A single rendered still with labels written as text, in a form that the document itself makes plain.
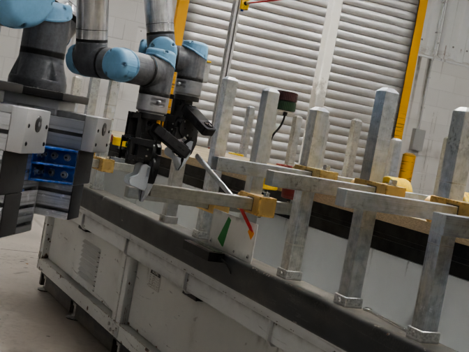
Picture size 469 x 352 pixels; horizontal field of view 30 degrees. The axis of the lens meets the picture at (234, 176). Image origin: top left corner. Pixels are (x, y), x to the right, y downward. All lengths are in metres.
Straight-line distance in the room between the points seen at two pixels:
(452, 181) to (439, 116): 10.41
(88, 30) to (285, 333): 0.85
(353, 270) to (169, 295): 1.50
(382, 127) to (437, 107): 10.18
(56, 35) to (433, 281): 1.17
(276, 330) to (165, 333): 1.18
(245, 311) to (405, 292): 0.45
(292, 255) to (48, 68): 0.78
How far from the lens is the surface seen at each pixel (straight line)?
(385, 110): 1.85
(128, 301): 3.62
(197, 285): 2.55
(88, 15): 2.09
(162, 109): 2.09
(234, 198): 2.21
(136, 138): 2.07
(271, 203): 2.22
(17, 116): 1.76
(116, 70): 1.99
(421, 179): 11.99
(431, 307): 1.67
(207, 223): 2.51
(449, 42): 12.11
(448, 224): 1.27
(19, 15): 1.73
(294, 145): 4.26
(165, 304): 3.31
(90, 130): 2.23
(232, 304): 2.35
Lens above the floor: 1.03
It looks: 3 degrees down
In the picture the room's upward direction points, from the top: 10 degrees clockwise
